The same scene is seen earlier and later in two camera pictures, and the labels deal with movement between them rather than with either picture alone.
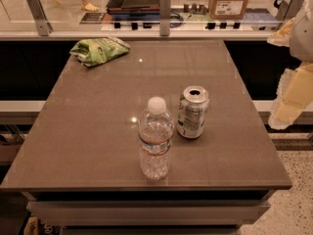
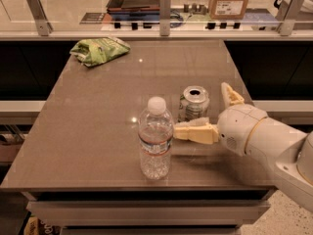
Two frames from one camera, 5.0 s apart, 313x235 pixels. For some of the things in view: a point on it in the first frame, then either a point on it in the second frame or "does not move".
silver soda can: (192, 112) does not move
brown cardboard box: (229, 2) does not move
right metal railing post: (289, 11) does not move
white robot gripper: (302, 34) → (239, 126)
